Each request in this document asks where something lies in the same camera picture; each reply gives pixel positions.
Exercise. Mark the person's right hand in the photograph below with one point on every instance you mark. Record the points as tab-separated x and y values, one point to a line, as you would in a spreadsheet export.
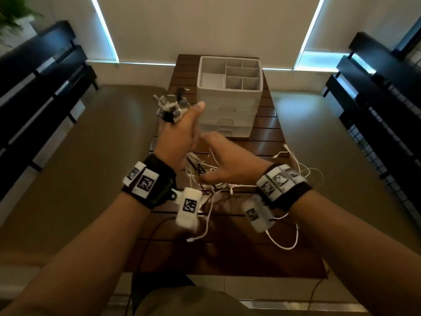
236	164

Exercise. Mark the person's left hand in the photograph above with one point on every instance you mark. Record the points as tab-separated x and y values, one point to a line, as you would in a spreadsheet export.
177	141

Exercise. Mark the white drawer organizer box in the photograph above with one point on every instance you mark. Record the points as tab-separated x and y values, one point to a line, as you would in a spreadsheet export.
230	101

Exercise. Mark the person's right forearm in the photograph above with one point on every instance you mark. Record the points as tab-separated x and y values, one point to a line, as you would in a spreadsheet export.
361	259

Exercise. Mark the person's left forearm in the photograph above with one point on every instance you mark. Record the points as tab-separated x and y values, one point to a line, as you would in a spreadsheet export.
82	259

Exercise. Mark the person's dark trouser leg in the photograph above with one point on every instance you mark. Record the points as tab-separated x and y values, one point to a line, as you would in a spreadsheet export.
154	286

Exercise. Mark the black left wristband with markers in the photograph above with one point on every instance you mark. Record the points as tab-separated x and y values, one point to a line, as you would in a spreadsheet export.
151	184

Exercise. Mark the black wristband with markers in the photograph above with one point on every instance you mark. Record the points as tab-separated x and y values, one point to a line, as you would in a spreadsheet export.
151	184
289	190

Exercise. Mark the black right wristband with markers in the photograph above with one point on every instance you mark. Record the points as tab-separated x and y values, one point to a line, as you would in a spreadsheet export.
289	190

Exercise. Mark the wooden slatted table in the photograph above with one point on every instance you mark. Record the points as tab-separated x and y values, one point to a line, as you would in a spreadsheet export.
230	259

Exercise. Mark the beige roller blind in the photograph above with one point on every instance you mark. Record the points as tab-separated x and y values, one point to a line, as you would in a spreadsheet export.
79	29
204	26

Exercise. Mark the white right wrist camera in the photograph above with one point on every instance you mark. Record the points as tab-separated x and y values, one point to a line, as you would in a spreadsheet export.
260	217

